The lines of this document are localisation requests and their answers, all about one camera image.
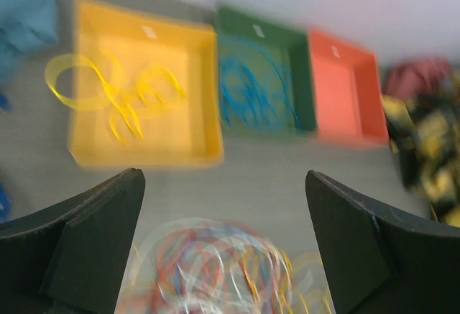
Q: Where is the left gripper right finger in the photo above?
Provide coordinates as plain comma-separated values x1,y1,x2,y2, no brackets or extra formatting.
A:
305,170,459,313

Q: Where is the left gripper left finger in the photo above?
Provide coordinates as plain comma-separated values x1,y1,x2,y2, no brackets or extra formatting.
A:
1,168,146,312

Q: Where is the orange cable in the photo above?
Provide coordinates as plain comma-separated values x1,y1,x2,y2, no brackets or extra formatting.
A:
236,245,335,314

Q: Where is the white cable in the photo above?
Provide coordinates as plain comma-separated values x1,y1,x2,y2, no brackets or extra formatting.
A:
127,217,288,314

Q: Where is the yellow cable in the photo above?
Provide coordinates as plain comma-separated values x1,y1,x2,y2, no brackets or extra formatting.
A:
44,49,190,149

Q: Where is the yellow plaid cloth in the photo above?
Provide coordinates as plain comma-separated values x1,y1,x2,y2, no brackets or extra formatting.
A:
382,78,459,227

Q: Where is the coral red plastic bin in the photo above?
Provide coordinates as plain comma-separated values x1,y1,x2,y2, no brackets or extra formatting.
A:
308,29,389,148

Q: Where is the pink cloth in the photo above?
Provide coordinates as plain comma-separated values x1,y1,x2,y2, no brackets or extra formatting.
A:
384,57,452,99

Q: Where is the yellow plastic bin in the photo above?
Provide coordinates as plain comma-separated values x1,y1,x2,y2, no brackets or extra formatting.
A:
69,0,224,167

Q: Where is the green plastic bin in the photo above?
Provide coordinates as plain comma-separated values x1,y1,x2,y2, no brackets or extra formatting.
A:
213,6,317,137

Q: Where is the light blue cloth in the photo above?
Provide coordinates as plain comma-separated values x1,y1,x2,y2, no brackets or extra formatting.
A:
1,0,58,84

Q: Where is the blue cable in bin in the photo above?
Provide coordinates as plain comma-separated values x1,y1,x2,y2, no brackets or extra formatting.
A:
217,34,302,131

